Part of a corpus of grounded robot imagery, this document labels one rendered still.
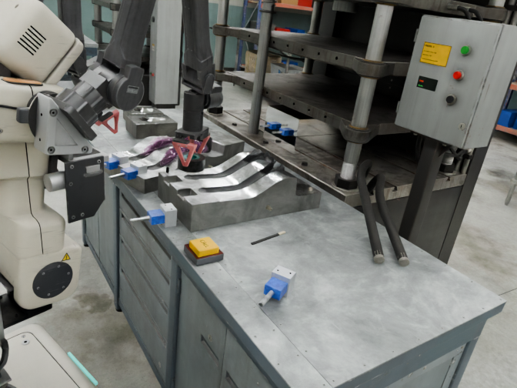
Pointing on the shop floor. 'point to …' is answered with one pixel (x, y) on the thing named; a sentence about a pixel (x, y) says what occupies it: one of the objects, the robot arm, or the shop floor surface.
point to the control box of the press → (451, 97)
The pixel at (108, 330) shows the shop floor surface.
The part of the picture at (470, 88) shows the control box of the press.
